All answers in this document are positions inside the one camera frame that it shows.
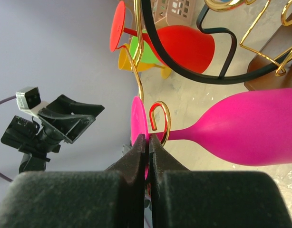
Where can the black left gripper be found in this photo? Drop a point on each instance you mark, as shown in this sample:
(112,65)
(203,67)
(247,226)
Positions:
(69,118)

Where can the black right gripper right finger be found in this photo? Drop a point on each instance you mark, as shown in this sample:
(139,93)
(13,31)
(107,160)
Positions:
(211,199)

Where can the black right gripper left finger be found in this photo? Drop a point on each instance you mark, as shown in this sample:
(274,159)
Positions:
(113,198)

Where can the yellow wine glass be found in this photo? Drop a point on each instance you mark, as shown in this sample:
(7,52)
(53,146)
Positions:
(124,64)

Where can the magenta wine glass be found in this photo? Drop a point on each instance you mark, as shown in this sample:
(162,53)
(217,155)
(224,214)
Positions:
(249,128)

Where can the red wine glass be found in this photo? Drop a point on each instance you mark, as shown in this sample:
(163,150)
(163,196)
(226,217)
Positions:
(188,47)

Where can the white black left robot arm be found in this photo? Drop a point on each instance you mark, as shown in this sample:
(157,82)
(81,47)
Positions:
(34,140)

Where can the pink plastic file organizer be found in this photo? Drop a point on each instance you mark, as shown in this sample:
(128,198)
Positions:
(172,12)

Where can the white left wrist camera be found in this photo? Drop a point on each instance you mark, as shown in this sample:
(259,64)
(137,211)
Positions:
(29,101)

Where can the gold wire wine glass rack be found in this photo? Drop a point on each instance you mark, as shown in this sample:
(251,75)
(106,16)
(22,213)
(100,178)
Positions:
(146,34)

